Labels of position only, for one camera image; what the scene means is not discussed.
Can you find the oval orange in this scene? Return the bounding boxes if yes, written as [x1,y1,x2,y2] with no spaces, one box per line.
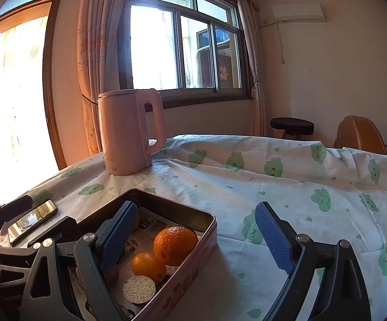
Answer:
[131,252,167,284]

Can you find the black round stool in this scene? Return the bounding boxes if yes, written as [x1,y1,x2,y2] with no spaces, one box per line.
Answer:
[270,117,315,140]

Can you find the wooden door frame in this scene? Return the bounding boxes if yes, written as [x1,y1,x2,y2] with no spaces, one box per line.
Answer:
[0,0,69,171]

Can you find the pink electric kettle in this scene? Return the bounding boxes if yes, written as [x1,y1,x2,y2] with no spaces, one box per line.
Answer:
[97,88,167,176]

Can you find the pink tin box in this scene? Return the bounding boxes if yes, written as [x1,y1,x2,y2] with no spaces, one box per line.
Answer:
[68,188,217,321]

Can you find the beige patterned curtain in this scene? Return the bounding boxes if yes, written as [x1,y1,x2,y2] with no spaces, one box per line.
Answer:
[76,0,130,156]

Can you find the printed paper leaflet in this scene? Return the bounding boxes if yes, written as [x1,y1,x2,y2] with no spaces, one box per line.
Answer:
[71,206,199,321]

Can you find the air conditioner cord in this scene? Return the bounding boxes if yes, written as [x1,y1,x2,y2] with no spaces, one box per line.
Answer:
[277,22,286,63]

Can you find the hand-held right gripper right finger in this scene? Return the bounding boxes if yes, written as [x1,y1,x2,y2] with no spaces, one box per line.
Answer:
[254,201,372,321]

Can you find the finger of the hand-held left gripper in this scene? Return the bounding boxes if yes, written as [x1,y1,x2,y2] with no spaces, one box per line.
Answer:
[0,194,34,244]
[0,216,79,270]

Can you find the white green-cloud tablecloth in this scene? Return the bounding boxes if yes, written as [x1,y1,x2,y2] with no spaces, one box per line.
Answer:
[0,134,387,321]

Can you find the sliding glass window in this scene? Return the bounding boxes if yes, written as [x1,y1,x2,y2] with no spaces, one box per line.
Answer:
[118,0,252,102]

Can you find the black smartphone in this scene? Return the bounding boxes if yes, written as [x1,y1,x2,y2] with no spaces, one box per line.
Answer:
[7,200,58,244]

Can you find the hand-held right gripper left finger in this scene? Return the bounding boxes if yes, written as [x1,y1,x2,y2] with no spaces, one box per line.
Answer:
[20,201,139,321]

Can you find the large orange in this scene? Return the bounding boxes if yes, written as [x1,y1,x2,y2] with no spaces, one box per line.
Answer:
[153,226,199,267]

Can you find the brown leather chair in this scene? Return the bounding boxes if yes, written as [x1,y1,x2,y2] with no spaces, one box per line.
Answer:
[334,115,387,155]

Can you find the white air conditioner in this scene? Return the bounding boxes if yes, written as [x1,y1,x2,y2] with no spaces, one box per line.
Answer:
[272,3,324,22]

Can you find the beige tied curtain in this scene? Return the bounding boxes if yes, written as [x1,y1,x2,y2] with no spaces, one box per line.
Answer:
[237,0,268,137]

